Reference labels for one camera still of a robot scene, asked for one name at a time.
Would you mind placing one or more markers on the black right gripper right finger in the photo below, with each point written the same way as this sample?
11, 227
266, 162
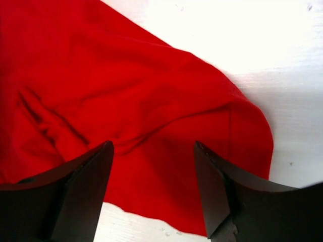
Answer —
239, 206

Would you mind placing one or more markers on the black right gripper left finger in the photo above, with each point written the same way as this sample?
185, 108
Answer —
61, 204

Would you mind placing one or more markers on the red t shirt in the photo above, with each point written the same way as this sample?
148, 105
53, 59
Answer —
77, 73

